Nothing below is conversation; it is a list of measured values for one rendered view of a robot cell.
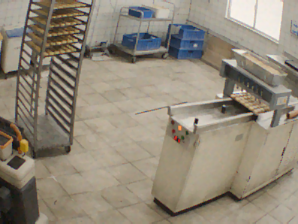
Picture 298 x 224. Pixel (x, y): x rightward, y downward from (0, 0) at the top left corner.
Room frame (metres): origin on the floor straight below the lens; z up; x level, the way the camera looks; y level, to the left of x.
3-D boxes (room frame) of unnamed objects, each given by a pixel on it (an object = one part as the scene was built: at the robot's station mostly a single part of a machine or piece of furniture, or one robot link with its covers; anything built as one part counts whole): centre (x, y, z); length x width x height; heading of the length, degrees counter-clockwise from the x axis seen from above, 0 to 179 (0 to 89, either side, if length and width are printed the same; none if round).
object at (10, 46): (5.23, 2.24, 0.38); 0.64 x 0.54 x 0.77; 42
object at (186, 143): (2.76, -0.24, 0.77); 0.24 x 0.04 x 0.14; 41
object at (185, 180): (2.99, -0.52, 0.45); 0.70 x 0.34 x 0.90; 131
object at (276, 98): (3.32, -0.90, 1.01); 0.72 x 0.33 x 0.34; 41
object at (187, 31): (7.45, -0.40, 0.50); 0.60 x 0.40 x 0.20; 135
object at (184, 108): (3.51, -0.89, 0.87); 2.01 x 0.03 x 0.07; 131
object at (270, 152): (3.63, -1.26, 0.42); 1.28 x 0.72 x 0.84; 131
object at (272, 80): (3.32, -0.90, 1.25); 0.56 x 0.29 x 0.14; 41
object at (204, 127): (3.29, -1.08, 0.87); 2.01 x 0.03 x 0.07; 131
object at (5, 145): (1.83, 0.91, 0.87); 0.23 x 0.15 x 0.11; 77
